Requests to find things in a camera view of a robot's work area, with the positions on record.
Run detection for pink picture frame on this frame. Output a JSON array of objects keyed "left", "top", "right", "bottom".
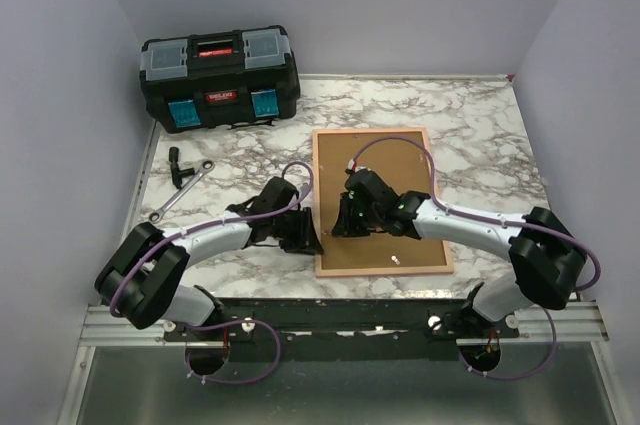
[{"left": 312, "top": 128, "right": 454, "bottom": 278}]

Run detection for silver ratchet wrench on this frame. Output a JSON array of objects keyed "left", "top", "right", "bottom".
[{"left": 148, "top": 160, "right": 215, "bottom": 223}]

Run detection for black T-handle tool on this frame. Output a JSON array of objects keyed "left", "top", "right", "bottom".
[{"left": 168, "top": 146, "right": 196, "bottom": 190}]

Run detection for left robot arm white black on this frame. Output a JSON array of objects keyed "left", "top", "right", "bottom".
[{"left": 94, "top": 177, "right": 324, "bottom": 340}]

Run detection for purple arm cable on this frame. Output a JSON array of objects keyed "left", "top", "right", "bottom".
[
  {"left": 109, "top": 161, "right": 314, "bottom": 385},
  {"left": 347, "top": 136, "right": 601, "bottom": 380}
]

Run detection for black plastic toolbox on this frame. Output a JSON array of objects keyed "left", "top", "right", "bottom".
[{"left": 139, "top": 25, "right": 301, "bottom": 134}]

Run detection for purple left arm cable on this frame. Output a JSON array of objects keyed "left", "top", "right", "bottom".
[{"left": 109, "top": 161, "right": 314, "bottom": 385}]

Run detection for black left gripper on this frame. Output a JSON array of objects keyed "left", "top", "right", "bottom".
[{"left": 270, "top": 206, "right": 323, "bottom": 255}]

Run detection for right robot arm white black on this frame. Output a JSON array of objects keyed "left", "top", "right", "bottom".
[{"left": 331, "top": 169, "right": 587, "bottom": 337}]

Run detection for aluminium rail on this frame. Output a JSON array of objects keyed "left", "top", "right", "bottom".
[{"left": 79, "top": 304, "right": 174, "bottom": 346}]

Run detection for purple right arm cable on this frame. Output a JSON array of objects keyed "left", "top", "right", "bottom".
[{"left": 347, "top": 136, "right": 601, "bottom": 380}]

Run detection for black mounting base plate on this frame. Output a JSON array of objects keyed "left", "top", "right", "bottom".
[{"left": 164, "top": 298, "right": 519, "bottom": 362}]

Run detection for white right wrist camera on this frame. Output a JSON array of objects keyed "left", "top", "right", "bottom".
[{"left": 346, "top": 159, "right": 358, "bottom": 172}]

